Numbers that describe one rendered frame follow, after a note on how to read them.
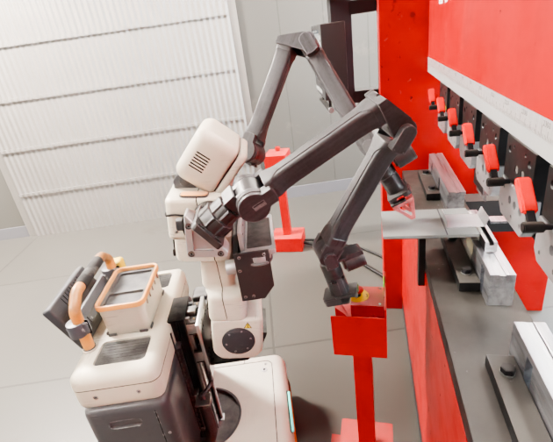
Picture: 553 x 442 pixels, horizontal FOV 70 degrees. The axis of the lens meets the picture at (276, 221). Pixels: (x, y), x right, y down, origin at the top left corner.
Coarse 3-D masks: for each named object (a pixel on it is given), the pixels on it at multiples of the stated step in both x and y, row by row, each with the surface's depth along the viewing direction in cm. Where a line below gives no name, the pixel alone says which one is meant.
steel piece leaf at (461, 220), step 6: (444, 216) 120; (450, 216) 123; (456, 216) 122; (462, 216) 122; (468, 216) 121; (474, 216) 121; (444, 222) 120; (450, 222) 119; (456, 222) 119; (462, 222) 118; (468, 222) 118; (474, 222) 117; (480, 222) 117
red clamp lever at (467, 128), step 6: (462, 126) 100; (468, 126) 99; (468, 132) 98; (468, 138) 97; (474, 138) 97; (468, 144) 97; (474, 144) 98; (468, 150) 96; (474, 150) 96; (468, 156) 96; (474, 156) 96
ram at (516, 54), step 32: (448, 0) 131; (480, 0) 95; (512, 0) 75; (544, 0) 61; (448, 32) 133; (480, 32) 96; (512, 32) 75; (544, 32) 62; (448, 64) 135; (480, 64) 97; (512, 64) 76; (544, 64) 62; (512, 96) 77; (544, 96) 63; (512, 128) 77
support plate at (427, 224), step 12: (384, 216) 129; (396, 216) 128; (420, 216) 126; (432, 216) 125; (384, 228) 122; (396, 228) 121; (408, 228) 120; (420, 228) 119; (432, 228) 118; (456, 228) 116; (468, 228) 115
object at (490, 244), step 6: (486, 228) 114; (480, 234) 112; (486, 234) 112; (492, 234) 110; (480, 240) 112; (486, 240) 108; (492, 240) 107; (486, 246) 107; (492, 246) 107; (486, 252) 108
